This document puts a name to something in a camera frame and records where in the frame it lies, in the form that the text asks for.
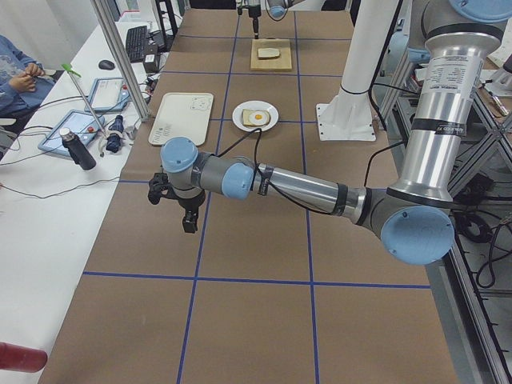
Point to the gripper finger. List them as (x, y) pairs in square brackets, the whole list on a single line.
[(255, 25), (190, 224)]

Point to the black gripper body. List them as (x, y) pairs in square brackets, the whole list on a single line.
[(253, 13), (190, 205)]

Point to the bread slice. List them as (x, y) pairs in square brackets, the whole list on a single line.
[(245, 117), (268, 53)]

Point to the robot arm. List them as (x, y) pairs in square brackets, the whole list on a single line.
[(410, 217), (275, 10)]

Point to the white round plate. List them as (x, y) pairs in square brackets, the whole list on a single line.
[(255, 105)]

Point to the bread slice on plate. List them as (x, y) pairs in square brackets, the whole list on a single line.
[(245, 117)]

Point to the wooden cutting board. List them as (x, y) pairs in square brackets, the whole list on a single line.
[(283, 63)]

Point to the cream bear tray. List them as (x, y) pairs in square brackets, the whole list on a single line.
[(182, 115)]

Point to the fried egg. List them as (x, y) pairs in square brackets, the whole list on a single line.
[(258, 118)]

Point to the folded dark blue umbrella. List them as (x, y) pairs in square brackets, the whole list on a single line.
[(115, 134)]

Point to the small black box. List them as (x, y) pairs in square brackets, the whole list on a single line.
[(151, 63)]

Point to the black keyboard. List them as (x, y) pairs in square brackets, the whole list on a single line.
[(135, 43)]

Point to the black water bottle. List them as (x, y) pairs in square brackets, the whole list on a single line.
[(77, 149)]

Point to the far teach pendant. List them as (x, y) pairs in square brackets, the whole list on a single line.
[(108, 95)]

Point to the black computer mouse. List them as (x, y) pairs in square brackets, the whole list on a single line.
[(106, 65)]

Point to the metal rod green tip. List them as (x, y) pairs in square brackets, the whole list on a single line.
[(75, 78)]

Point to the seated person in blue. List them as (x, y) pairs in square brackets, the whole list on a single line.
[(24, 83)]

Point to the red cylinder bottle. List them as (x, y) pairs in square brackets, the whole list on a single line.
[(21, 358)]

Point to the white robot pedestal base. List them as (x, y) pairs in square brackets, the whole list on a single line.
[(348, 116)]

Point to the aluminium frame post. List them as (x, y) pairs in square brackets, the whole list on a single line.
[(116, 46)]

